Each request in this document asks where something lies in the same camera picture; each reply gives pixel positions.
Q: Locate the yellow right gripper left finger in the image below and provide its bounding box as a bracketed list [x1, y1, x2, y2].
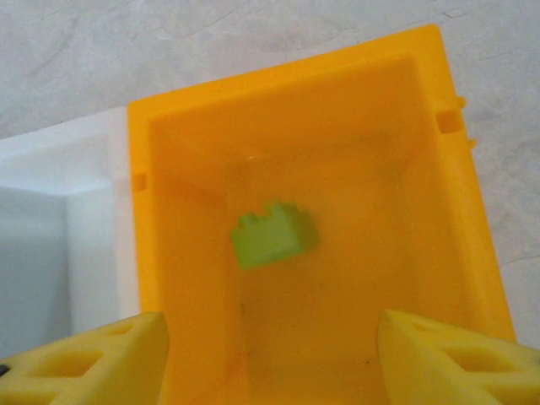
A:
[0, 311, 170, 405]

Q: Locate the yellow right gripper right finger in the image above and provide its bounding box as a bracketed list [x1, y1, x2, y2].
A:
[376, 309, 540, 405]

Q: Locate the green lego brick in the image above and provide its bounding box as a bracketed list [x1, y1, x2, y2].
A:
[229, 201, 320, 272]

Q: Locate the white plastic bin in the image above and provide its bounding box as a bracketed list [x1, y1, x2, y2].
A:
[0, 107, 140, 359]

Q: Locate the yellow-orange plastic bin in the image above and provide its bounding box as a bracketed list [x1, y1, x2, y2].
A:
[126, 24, 516, 405]

